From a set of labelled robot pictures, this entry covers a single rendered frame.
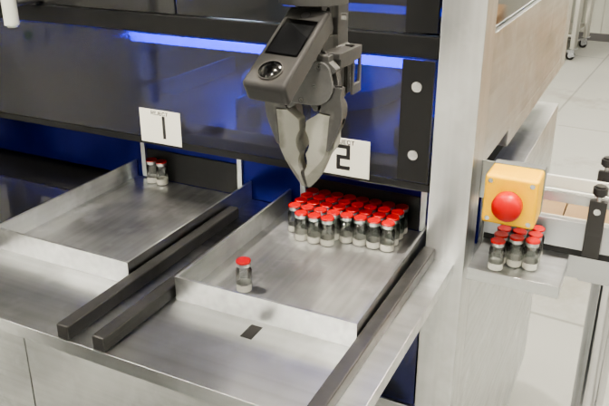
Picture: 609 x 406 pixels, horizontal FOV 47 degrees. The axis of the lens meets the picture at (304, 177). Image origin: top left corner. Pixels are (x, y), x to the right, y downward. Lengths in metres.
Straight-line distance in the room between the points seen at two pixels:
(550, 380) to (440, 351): 1.26
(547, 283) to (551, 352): 1.46
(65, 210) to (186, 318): 0.42
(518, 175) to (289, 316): 0.37
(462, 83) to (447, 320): 0.37
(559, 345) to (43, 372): 1.63
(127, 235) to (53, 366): 0.62
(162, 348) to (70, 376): 0.82
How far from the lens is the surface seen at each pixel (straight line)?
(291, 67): 0.67
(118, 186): 1.36
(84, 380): 1.67
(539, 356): 2.48
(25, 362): 1.78
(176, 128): 1.21
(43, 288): 1.05
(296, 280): 1.00
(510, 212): 0.98
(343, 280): 1.00
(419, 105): 1.00
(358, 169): 1.06
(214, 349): 0.87
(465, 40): 0.96
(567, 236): 1.14
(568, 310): 2.76
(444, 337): 1.14
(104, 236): 1.17
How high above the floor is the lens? 1.38
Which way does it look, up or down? 21 degrees down
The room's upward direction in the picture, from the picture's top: straight up
